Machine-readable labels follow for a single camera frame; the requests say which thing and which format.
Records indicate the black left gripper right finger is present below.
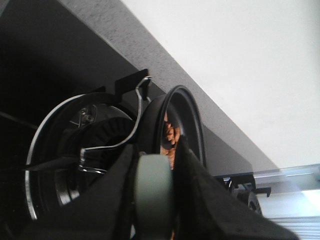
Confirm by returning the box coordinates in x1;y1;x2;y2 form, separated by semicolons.
173;136;298;240

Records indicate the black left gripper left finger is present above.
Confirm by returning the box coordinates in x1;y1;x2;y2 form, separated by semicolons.
19;144;136;240

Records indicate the black frying pan green handle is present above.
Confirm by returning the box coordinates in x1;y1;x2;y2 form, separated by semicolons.
133;85;206;240

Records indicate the brown meat pieces pile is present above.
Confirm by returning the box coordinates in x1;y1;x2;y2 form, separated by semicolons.
160;112;181;170

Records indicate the right black burner grate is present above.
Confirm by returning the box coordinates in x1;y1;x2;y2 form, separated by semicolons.
215;174;272;215

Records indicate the black burner grate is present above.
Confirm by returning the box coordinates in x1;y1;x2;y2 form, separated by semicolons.
24;69;152;220
215;174;272;215

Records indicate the left black burner grate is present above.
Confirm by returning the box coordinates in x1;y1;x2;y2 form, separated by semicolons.
24;69;152;220

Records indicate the wire pan support ring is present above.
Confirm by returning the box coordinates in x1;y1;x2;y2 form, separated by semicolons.
77;75;153;174

